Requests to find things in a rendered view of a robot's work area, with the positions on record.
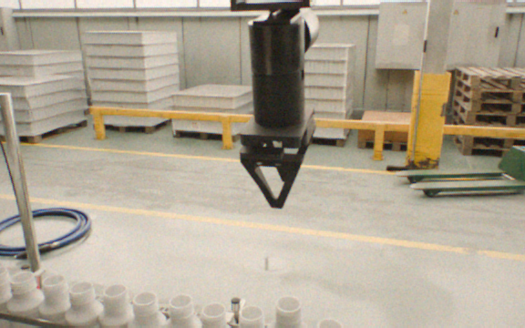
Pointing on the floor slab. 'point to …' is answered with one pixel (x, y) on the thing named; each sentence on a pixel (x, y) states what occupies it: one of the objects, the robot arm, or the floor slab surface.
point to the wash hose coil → (39, 242)
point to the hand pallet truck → (517, 179)
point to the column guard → (428, 119)
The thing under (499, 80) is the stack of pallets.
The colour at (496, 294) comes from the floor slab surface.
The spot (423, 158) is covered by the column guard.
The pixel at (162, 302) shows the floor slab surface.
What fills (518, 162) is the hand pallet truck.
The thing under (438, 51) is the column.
